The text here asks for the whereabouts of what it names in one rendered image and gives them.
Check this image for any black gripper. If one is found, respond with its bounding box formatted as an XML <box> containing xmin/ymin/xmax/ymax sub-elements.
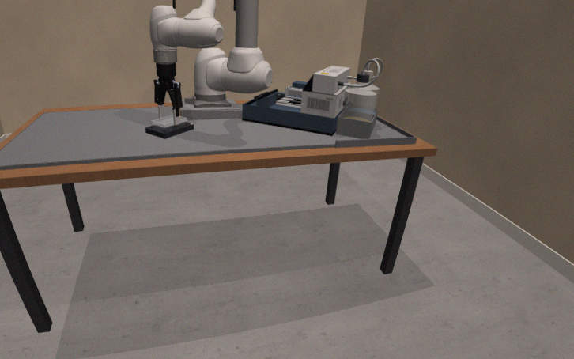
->
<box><xmin>153</xmin><ymin>63</ymin><xmax>183</xmax><ymax>125</ymax></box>

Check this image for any dark grey raised edge strip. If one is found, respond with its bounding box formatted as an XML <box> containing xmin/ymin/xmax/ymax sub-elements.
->
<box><xmin>335</xmin><ymin>116</ymin><xmax>417</xmax><ymax>148</ymax></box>

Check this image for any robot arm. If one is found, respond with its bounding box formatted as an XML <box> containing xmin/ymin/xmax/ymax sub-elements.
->
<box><xmin>150</xmin><ymin>0</ymin><xmax>273</xmax><ymax>108</ymax></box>

